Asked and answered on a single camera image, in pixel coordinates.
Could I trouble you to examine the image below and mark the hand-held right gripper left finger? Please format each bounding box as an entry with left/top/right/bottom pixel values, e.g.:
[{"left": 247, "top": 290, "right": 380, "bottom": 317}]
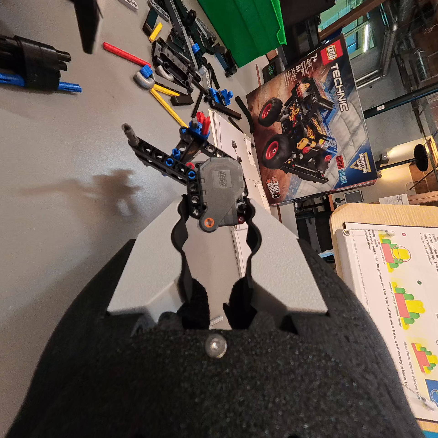
[{"left": 107, "top": 197, "right": 193, "bottom": 316}]

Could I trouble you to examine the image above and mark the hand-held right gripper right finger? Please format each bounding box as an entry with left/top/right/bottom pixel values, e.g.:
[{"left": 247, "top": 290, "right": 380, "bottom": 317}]
[{"left": 245, "top": 198, "right": 328, "bottom": 315}]

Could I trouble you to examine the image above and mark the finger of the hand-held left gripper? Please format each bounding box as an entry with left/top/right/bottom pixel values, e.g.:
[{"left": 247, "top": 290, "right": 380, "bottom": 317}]
[{"left": 68, "top": 0, "right": 104, "bottom": 55}]

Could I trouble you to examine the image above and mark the black blue lego axle assembly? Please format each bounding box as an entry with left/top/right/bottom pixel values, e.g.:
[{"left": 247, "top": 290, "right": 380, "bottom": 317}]
[{"left": 0, "top": 34, "right": 83, "bottom": 94}]

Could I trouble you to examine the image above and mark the lego chassis with grey motor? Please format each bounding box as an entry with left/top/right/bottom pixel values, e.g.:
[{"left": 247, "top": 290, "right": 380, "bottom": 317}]
[{"left": 121, "top": 111, "right": 249, "bottom": 234}]

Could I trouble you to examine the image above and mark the grey elbow with blue connector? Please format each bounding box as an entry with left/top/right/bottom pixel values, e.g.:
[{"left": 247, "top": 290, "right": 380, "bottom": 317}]
[{"left": 133, "top": 64, "right": 156, "bottom": 90}]

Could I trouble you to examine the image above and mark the red lego axle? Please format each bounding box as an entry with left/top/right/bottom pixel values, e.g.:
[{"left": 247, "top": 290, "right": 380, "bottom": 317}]
[{"left": 103, "top": 42, "right": 152, "bottom": 68}]

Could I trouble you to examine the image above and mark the pile of black lego pieces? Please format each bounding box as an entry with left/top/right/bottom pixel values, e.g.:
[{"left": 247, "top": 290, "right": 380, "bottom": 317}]
[{"left": 142, "top": 0, "right": 255, "bottom": 134}]

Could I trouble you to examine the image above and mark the long yellow lego axle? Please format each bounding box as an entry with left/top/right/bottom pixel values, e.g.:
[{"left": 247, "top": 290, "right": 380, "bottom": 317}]
[{"left": 150, "top": 88, "right": 189, "bottom": 128}]

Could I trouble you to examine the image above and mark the lego set box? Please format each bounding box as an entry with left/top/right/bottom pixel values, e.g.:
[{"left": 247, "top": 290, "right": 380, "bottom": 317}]
[{"left": 246, "top": 34, "right": 378, "bottom": 206}]

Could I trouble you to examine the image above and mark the lego instruction booklet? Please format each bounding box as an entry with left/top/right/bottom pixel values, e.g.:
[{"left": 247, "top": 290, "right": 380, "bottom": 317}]
[{"left": 207, "top": 109, "right": 271, "bottom": 278}]

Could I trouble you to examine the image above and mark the wooden instruction board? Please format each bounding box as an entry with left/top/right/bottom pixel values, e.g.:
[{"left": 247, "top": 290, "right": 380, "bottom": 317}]
[{"left": 329, "top": 203, "right": 438, "bottom": 432}]

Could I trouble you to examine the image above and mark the printed instruction sheet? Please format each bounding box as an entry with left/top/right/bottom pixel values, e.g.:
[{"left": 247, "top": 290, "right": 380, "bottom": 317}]
[{"left": 335, "top": 222, "right": 438, "bottom": 422}]

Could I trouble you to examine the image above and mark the white paper sign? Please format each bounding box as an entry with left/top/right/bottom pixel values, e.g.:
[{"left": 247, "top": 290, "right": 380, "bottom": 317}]
[{"left": 378, "top": 194, "right": 410, "bottom": 206}]

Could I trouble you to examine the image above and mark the green storage bin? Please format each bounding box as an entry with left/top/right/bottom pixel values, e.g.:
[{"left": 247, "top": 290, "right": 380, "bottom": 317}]
[{"left": 197, "top": 0, "right": 287, "bottom": 68}]

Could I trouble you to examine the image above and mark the black round lamp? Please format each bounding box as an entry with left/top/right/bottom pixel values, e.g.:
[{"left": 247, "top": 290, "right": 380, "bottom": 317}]
[{"left": 375, "top": 143, "right": 430, "bottom": 172}]

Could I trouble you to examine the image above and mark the small device with green circles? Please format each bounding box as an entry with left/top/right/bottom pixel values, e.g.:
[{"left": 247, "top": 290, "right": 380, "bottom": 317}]
[{"left": 263, "top": 56, "right": 286, "bottom": 83}]

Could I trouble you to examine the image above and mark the black metal beam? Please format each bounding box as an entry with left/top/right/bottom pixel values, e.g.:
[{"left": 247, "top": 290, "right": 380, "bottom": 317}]
[{"left": 363, "top": 81, "right": 438, "bottom": 119}]

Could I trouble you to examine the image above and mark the black monitor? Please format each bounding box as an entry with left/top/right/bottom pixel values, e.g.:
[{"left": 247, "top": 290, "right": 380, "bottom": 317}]
[{"left": 279, "top": 0, "right": 337, "bottom": 47}]

